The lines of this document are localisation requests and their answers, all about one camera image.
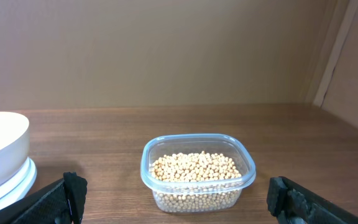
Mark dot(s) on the white digital kitchen scale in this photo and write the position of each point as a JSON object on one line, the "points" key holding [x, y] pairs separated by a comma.
{"points": [[17, 187]]}

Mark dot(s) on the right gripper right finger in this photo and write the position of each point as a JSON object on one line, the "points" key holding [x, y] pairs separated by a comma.
{"points": [[290, 203]]}

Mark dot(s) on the clear plastic container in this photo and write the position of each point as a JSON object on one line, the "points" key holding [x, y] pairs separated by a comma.
{"points": [[192, 143]]}

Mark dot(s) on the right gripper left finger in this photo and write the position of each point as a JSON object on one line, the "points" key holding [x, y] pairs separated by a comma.
{"points": [[63, 201]]}

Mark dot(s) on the white bowl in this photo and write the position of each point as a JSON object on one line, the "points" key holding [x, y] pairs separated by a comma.
{"points": [[14, 143]]}

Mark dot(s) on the yellow soybeans in container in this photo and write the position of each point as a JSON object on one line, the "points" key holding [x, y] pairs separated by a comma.
{"points": [[195, 168]]}

